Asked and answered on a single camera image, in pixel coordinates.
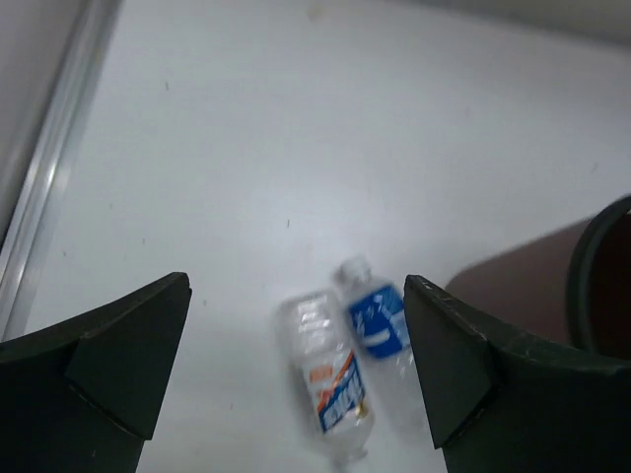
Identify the clear bottle orange blue label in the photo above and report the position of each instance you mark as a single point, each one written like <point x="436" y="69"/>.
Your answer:
<point x="326" y="372"/>

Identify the brown plastic bin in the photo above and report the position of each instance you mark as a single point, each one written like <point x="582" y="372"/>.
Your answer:
<point x="570" y="287"/>

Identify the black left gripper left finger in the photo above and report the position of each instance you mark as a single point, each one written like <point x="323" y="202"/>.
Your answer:
<point x="85" y="394"/>

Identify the left aluminium frame rail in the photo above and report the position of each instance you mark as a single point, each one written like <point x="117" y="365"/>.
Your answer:
<point x="53" y="153"/>

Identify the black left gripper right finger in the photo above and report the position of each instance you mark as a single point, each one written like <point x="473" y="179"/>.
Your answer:
<point x="501" y="399"/>

